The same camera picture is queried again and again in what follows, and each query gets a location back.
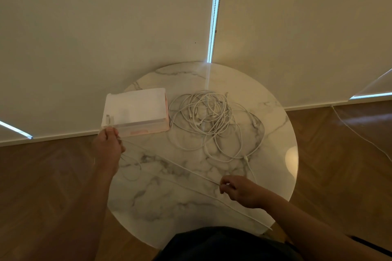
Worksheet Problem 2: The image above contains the beige roller blind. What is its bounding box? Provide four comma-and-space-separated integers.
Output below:
0, 0, 216, 145
207, 0, 392, 110

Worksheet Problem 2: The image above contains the person's left hand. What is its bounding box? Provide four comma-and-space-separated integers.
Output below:
91, 126, 127, 176

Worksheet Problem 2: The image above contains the tangle of white cables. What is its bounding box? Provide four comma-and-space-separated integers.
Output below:
167, 90, 266, 184

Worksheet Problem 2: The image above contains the pink white storage box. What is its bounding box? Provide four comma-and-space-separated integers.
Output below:
101, 87, 170, 137

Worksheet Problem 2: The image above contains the person's left forearm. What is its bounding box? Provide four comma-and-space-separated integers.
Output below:
58, 167, 118, 261

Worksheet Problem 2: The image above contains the thin white floor cord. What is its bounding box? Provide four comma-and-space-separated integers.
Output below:
331, 105, 392, 162

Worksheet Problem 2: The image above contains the person's right forearm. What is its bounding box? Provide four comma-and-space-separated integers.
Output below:
260, 192, 392, 261

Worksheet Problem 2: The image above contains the blind bead chain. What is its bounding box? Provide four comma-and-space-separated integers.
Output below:
207, 0, 225, 63

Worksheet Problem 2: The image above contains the person's right hand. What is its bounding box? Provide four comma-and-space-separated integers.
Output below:
219, 175, 267, 209

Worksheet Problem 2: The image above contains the black cord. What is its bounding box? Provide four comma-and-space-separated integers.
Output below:
350, 235, 392, 257

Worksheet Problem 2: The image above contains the person's black clothing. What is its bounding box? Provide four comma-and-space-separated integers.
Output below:
153, 226, 304, 261

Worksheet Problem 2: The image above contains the long white cable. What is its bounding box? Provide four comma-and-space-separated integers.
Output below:
105, 114, 273, 231

